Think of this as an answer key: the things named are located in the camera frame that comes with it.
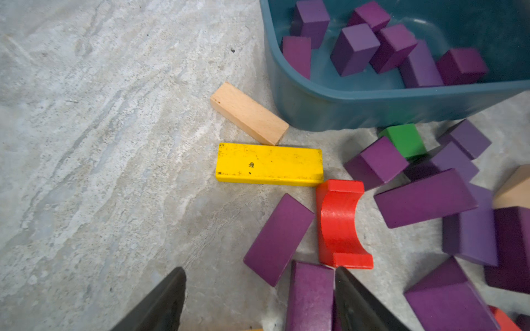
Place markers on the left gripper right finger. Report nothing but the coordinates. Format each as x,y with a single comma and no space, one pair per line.
358,309

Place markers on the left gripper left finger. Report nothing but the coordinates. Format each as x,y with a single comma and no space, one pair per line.
161,309

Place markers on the purple triangle brick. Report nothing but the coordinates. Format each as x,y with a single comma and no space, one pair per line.
446,299

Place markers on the purple cube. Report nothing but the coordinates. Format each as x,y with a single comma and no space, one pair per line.
371,14
354,48
376,165
460,66
467,137
396,43

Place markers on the natural wood brick near bin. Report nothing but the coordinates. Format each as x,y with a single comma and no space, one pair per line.
247,114

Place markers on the teal plastic storage bin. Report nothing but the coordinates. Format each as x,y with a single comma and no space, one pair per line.
498,30

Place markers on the red arch brick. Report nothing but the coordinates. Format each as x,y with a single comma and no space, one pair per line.
339,245

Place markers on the purple long brick centre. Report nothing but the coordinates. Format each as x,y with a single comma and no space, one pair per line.
437,196

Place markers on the red rectangular brick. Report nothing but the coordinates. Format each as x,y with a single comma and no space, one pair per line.
504,321

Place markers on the purple cube beside green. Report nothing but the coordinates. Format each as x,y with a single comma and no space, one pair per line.
376,165

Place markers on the yellow long brick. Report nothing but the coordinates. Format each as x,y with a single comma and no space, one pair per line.
271,165

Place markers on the natural wood brick right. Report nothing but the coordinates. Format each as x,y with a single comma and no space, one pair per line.
515,191

